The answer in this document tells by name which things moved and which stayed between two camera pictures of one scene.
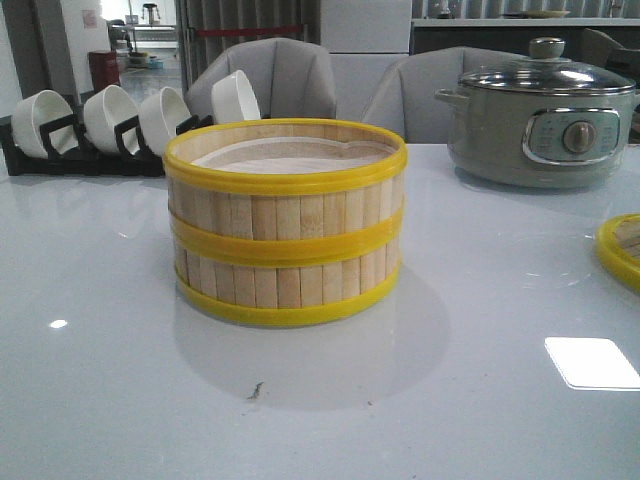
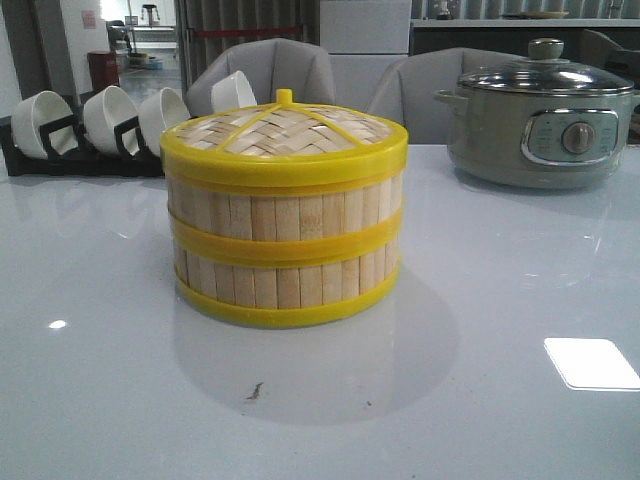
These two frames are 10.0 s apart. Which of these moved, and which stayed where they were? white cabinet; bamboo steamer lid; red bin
Moved: bamboo steamer lid
Stayed: white cabinet; red bin
